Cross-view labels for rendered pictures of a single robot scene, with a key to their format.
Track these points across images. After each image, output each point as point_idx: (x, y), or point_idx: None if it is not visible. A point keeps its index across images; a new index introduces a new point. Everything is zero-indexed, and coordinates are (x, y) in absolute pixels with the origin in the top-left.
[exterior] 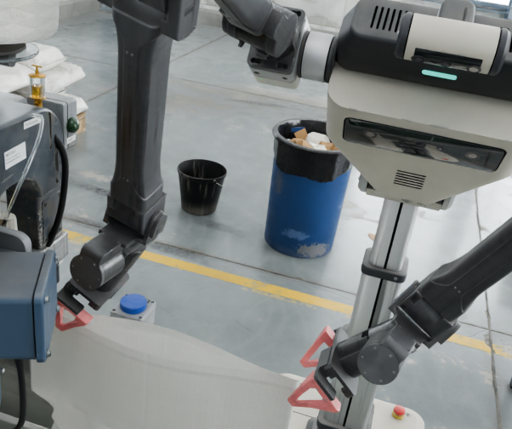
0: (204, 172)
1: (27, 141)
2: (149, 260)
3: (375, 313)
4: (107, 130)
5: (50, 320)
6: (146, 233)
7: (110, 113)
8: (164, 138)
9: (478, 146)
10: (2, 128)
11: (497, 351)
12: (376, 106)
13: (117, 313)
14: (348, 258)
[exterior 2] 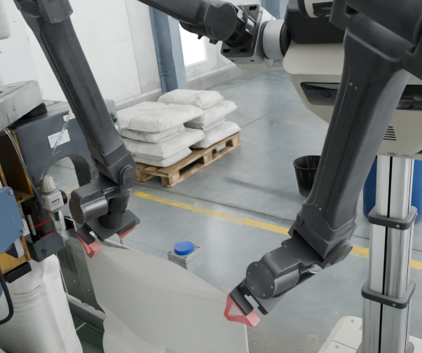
0: (315, 164)
1: (69, 129)
2: (268, 230)
3: (387, 258)
4: (255, 143)
5: (0, 234)
6: (119, 182)
7: (259, 132)
8: (294, 144)
9: (418, 87)
10: (44, 120)
11: None
12: (320, 68)
13: (171, 254)
14: None
